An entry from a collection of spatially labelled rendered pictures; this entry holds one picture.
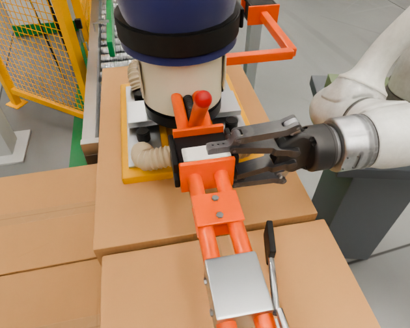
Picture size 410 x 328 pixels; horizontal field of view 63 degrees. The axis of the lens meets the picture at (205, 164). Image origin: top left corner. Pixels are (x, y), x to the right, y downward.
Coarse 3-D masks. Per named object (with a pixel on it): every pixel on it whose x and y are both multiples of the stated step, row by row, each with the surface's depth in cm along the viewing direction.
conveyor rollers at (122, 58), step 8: (104, 0) 235; (104, 8) 229; (104, 16) 217; (104, 24) 211; (104, 32) 205; (104, 40) 193; (104, 48) 187; (120, 48) 188; (104, 56) 181; (120, 56) 182; (128, 56) 182; (104, 64) 174; (112, 64) 175; (120, 64) 176; (128, 64) 176
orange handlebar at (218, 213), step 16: (272, 32) 83; (288, 48) 75; (176, 96) 62; (192, 96) 63; (176, 112) 59; (208, 112) 59; (192, 176) 48; (224, 176) 48; (192, 192) 46; (224, 192) 45; (192, 208) 47; (208, 208) 43; (224, 208) 43; (240, 208) 43; (208, 224) 42; (224, 224) 45; (240, 224) 42; (208, 240) 40; (240, 240) 40; (208, 256) 39; (256, 320) 34; (272, 320) 34
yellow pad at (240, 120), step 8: (232, 88) 85; (240, 104) 80; (216, 120) 75; (224, 120) 75; (232, 120) 71; (240, 120) 75; (248, 120) 76; (224, 128) 73; (232, 128) 71; (240, 160) 67
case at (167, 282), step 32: (320, 224) 60; (128, 256) 56; (160, 256) 56; (192, 256) 56; (288, 256) 56; (320, 256) 56; (128, 288) 52; (160, 288) 52; (192, 288) 52; (288, 288) 52; (320, 288) 52; (352, 288) 52; (128, 320) 48; (160, 320) 48; (192, 320) 48; (288, 320) 48; (320, 320) 48; (352, 320) 48
